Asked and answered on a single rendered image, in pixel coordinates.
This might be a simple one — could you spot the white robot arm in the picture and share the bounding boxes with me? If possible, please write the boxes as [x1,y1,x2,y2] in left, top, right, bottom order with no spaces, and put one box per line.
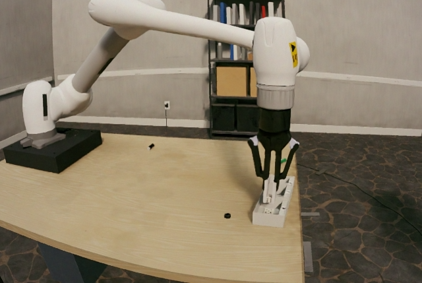
[20,0,310,149]

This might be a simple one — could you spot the white rack of bins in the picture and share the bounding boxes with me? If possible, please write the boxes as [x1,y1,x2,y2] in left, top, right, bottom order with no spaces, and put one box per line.
[252,175,295,228]

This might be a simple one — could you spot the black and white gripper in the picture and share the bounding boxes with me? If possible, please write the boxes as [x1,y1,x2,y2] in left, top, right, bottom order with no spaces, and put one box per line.
[247,107,299,204]

